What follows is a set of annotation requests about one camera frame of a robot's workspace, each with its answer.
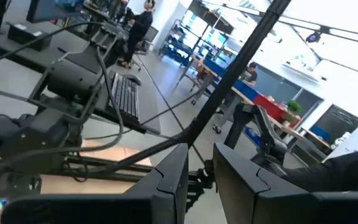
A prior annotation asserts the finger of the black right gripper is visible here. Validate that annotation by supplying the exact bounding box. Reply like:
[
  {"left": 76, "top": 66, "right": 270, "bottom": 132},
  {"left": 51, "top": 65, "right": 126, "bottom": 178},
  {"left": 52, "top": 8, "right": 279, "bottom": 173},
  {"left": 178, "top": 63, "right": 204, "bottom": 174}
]
[{"left": 0, "top": 174, "right": 42, "bottom": 200}]

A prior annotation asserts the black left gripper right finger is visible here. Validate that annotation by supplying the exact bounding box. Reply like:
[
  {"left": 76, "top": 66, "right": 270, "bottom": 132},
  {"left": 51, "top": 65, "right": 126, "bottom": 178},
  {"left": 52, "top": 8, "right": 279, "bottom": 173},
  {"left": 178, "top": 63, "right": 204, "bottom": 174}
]
[{"left": 213, "top": 142, "right": 358, "bottom": 224}]

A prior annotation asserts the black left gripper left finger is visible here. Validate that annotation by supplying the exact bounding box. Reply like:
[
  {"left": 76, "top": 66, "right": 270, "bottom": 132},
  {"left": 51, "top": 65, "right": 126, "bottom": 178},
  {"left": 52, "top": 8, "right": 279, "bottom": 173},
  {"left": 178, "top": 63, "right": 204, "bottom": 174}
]
[{"left": 0, "top": 142, "right": 190, "bottom": 224}]

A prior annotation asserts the black fabric object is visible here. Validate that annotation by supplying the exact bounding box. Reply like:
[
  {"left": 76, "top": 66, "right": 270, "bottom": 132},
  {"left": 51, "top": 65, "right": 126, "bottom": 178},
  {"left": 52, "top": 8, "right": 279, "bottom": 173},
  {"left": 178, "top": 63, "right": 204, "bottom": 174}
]
[{"left": 281, "top": 146, "right": 358, "bottom": 194}]

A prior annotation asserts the black stand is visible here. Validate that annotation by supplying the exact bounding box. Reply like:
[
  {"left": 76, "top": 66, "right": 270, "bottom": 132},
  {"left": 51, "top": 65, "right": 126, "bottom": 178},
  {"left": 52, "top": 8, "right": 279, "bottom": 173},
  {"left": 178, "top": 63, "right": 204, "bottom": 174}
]
[{"left": 224, "top": 104, "right": 288, "bottom": 175}]

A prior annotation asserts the black desk device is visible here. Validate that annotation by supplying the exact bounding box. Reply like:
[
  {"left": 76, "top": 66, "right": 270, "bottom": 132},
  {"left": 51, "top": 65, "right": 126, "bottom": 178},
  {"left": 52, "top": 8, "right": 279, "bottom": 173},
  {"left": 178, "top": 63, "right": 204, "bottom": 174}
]
[{"left": 7, "top": 21, "right": 53, "bottom": 52}]

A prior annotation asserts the backlit computer keyboard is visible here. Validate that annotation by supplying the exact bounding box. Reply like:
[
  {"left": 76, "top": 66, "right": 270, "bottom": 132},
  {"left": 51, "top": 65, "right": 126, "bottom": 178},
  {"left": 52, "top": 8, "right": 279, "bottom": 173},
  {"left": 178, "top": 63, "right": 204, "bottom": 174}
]
[{"left": 109, "top": 71, "right": 142, "bottom": 125}]

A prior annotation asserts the green potted plant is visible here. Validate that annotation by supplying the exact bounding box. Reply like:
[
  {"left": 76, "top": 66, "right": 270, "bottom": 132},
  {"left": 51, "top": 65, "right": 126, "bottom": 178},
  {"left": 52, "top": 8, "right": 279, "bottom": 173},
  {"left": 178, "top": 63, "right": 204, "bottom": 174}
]
[{"left": 286, "top": 99, "right": 303, "bottom": 114}]

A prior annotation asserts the black desk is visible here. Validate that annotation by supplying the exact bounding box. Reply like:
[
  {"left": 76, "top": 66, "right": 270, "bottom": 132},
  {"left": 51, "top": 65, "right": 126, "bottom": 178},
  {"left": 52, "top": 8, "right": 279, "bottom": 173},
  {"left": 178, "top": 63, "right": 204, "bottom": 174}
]
[{"left": 63, "top": 43, "right": 162, "bottom": 135}]

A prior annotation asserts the long workbench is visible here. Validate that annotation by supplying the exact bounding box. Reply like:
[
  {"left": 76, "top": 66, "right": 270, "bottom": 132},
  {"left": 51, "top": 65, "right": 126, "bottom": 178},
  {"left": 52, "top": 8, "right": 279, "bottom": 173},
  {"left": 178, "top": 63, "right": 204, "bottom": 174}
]
[{"left": 194, "top": 55, "right": 301, "bottom": 131}]

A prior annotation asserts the black computer monitor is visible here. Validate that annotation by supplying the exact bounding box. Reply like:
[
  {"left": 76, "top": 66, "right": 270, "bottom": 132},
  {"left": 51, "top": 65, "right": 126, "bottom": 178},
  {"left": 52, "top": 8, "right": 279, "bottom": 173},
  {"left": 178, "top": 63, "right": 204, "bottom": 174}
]
[{"left": 26, "top": 0, "right": 85, "bottom": 23}]

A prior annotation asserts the person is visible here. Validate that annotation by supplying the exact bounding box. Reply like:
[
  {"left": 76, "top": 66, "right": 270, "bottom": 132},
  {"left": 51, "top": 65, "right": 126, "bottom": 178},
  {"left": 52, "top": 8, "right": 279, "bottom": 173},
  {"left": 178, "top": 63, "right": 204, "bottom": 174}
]
[
  {"left": 116, "top": 0, "right": 155, "bottom": 69},
  {"left": 239, "top": 61, "right": 259, "bottom": 88}
]

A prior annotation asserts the metal shelving rack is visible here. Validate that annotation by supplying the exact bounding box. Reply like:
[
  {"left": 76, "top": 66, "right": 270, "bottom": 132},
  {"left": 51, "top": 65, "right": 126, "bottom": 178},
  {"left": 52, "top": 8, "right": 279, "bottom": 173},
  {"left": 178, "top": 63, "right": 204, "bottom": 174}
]
[{"left": 158, "top": 9, "right": 229, "bottom": 68}]

